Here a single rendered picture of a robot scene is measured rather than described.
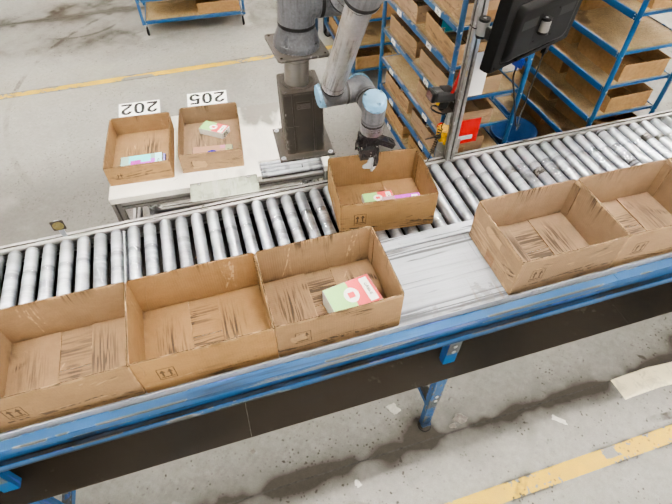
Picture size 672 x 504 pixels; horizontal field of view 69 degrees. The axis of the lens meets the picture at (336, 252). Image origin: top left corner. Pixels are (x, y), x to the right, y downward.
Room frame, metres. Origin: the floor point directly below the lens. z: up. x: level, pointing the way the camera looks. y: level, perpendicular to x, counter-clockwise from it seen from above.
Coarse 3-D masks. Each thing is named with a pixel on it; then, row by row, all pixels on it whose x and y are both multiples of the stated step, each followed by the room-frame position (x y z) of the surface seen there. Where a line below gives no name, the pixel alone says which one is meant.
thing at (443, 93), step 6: (432, 90) 1.85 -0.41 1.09; (438, 90) 1.84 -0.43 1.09; (444, 90) 1.85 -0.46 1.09; (450, 90) 1.85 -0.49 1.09; (426, 96) 1.86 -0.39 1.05; (432, 96) 1.82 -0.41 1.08; (438, 96) 1.82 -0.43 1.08; (444, 96) 1.83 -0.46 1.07; (450, 96) 1.84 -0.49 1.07; (432, 102) 1.82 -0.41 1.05; (438, 102) 1.83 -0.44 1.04; (444, 102) 1.85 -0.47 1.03; (438, 108) 1.85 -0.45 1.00; (444, 108) 1.85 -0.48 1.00
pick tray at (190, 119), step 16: (192, 112) 2.10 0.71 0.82; (208, 112) 2.12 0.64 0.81; (224, 112) 2.13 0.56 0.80; (192, 128) 2.05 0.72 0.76; (192, 144) 1.92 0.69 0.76; (208, 144) 1.92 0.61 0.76; (224, 144) 1.92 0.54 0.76; (240, 144) 1.80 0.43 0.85; (192, 160) 1.73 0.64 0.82; (208, 160) 1.74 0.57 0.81; (224, 160) 1.76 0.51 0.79; (240, 160) 1.77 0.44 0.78
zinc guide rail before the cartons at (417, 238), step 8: (456, 224) 1.26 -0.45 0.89; (464, 224) 1.26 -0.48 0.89; (416, 232) 1.22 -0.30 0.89; (424, 232) 1.22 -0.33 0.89; (432, 232) 1.22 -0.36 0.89; (440, 232) 1.22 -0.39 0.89; (448, 232) 1.22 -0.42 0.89; (456, 232) 1.22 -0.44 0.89; (464, 232) 1.22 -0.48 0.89; (384, 240) 1.18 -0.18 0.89; (392, 240) 1.18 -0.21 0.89; (400, 240) 1.18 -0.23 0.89; (408, 240) 1.18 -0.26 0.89; (416, 240) 1.18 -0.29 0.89; (424, 240) 1.18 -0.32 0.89; (432, 240) 1.18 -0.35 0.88; (384, 248) 1.14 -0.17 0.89; (392, 248) 1.14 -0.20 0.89; (400, 248) 1.15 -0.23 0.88
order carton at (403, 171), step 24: (336, 168) 1.62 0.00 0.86; (360, 168) 1.64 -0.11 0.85; (384, 168) 1.66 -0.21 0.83; (408, 168) 1.67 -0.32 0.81; (336, 192) 1.40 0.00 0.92; (360, 192) 1.58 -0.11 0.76; (408, 192) 1.58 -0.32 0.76; (432, 192) 1.45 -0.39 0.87; (336, 216) 1.41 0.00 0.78; (360, 216) 1.34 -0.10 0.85; (384, 216) 1.36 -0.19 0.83; (408, 216) 1.38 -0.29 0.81; (432, 216) 1.40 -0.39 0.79
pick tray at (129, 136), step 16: (112, 128) 1.98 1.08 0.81; (128, 128) 2.02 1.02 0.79; (144, 128) 2.03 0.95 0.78; (160, 128) 2.05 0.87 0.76; (112, 144) 1.88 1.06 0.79; (128, 144) 1.93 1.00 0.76; (144, 144) 1.92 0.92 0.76; (160, 144) 1.92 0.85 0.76; (112, 160) 1.79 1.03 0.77; (112, 176) 1.64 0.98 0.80; (128, 176) 1.65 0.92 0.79; (144, 176) 1.67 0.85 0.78; (160, 176) 1.68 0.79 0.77
